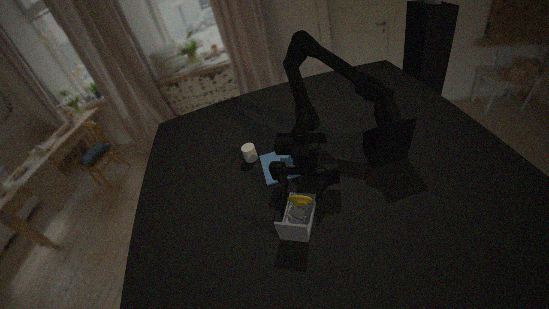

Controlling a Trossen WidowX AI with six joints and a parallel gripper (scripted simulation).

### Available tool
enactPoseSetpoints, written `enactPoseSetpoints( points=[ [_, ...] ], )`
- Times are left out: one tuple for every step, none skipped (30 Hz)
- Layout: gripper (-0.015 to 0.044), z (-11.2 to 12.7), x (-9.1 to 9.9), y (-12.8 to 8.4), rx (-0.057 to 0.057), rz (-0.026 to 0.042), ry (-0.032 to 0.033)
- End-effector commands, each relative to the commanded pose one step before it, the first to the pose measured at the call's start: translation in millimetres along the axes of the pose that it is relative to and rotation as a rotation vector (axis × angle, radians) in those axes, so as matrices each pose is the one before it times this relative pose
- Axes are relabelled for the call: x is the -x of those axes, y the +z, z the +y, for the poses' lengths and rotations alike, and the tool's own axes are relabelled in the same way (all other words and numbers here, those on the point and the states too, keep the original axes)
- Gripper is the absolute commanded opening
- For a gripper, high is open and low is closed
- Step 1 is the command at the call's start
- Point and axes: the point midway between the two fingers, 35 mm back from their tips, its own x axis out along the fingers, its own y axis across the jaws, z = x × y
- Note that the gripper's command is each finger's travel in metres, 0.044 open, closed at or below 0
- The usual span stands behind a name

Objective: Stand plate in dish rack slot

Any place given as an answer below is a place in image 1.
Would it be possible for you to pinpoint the yellow round plate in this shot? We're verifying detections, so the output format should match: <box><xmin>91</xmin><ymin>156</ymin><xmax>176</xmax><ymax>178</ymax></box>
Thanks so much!
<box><xmin>287</xmin><ymin>195</ymin><xmax>313</xmax><ymax>206</ymax></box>

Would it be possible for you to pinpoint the light blue flat mat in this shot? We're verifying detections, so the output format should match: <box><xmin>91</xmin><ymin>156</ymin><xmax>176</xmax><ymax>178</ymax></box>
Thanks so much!
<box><xmin>259</xmin><ymin>152</ymin><xmax>300</xmax><ymax>186</ymax></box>

